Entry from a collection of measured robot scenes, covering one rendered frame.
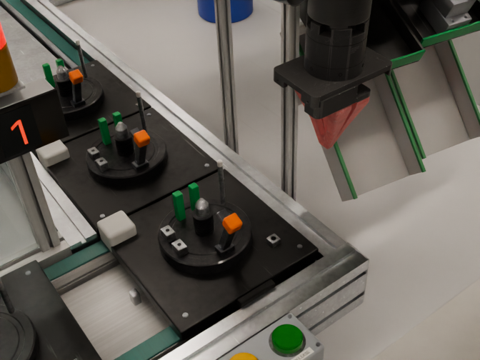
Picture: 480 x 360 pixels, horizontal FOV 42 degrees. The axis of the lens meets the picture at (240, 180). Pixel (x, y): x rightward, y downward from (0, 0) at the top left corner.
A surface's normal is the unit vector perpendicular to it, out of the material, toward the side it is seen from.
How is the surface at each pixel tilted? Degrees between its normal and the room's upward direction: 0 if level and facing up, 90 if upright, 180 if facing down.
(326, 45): 91
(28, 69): 0
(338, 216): 0
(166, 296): 0
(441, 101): 45
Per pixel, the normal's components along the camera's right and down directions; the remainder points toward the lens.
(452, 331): -0.04, -0.76
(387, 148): 0.28, -0.14
